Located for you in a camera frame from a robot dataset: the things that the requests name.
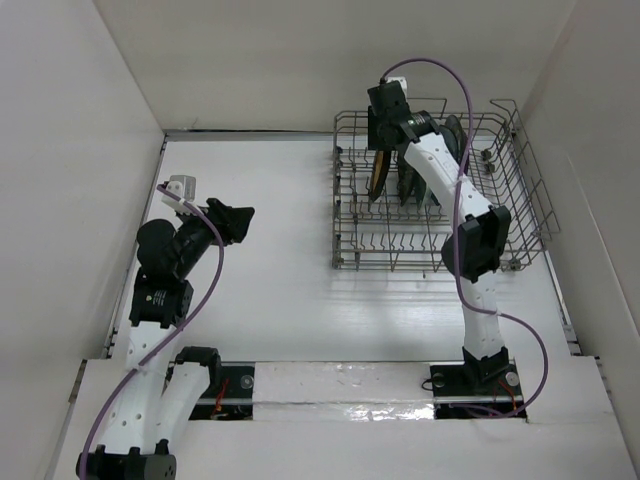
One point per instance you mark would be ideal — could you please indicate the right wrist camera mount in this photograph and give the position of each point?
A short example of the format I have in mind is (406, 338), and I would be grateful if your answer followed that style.
(401, 80)

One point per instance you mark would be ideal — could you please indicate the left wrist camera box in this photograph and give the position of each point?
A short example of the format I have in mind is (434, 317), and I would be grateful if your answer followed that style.
(181, 186)

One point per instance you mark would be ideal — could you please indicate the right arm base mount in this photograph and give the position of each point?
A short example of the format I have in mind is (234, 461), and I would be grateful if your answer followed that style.
(457, 396)

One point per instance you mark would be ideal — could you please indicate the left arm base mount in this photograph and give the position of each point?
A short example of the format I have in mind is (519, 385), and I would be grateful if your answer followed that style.
(232, 399)

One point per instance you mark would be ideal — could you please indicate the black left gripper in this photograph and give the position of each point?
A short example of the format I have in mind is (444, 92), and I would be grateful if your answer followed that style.
(229, 221)

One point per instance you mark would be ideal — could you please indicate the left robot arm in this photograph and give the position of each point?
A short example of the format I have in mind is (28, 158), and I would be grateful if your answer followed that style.
(136, 432)

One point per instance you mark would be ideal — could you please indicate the round cream plate metallic rim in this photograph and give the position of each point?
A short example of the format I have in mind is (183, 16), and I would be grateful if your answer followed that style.
(455, 137)

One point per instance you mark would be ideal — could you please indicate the square black floral plate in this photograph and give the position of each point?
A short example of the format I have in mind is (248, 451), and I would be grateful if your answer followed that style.
(405, 184)

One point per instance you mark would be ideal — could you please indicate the light green floral plate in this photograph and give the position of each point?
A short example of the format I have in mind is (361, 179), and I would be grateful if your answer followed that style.
(423, 193)

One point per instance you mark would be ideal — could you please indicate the square yellow brown plate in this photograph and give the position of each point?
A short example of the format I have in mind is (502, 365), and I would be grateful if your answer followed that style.
(380, 169)

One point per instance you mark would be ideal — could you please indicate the grey wire dish rack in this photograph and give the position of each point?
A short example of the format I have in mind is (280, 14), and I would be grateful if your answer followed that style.
(385, 217)

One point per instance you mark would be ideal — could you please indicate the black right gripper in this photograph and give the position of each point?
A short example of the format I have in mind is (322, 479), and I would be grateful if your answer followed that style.
(374, 142)

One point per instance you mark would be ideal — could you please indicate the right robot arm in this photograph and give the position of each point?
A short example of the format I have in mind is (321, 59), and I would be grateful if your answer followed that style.
(433, 152)

